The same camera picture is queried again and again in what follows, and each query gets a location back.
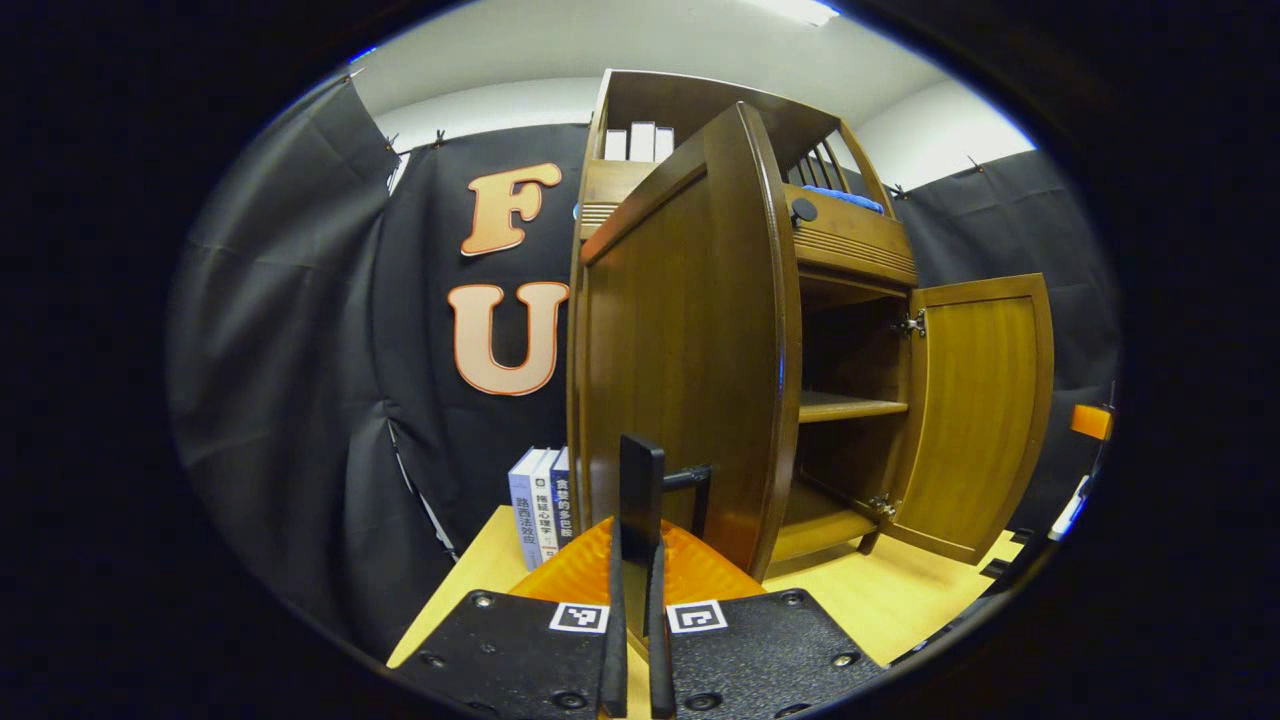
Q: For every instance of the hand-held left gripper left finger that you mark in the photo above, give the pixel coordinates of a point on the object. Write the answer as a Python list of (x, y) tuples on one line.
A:
[(612, 670)]

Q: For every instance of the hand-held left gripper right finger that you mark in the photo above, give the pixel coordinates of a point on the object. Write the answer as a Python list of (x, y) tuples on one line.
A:
[(658, 670)]

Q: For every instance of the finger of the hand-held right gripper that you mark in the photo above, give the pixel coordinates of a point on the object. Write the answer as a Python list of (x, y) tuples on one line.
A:
[(1092, 421)]

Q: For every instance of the wooden shoe cabinet door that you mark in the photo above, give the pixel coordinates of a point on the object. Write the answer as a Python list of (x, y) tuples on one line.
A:
[(975, 420), (690, 350)]

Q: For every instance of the wooden double-door shoe cabinet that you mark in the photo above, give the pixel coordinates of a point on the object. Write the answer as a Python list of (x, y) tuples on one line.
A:
[(845, 407)]

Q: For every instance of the white standing book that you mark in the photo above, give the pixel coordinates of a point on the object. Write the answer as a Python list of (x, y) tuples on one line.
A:
[(546, 510)]

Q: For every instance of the dark blue standing book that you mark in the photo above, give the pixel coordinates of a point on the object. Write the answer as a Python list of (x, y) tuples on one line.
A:
[(563, 495)]

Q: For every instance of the pale blue standing book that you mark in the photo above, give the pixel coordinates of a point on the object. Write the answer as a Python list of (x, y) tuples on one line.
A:
[(522, 510)]

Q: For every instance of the wooden drawer with black knob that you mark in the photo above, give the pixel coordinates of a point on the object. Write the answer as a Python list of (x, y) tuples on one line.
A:
[(860, 245)]

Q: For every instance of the blue towel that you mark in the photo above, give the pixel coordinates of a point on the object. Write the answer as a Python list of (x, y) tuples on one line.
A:
[(845, 198)]

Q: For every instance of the black backdrop cloth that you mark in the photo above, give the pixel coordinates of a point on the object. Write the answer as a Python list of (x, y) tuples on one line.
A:
[(300, 350)]

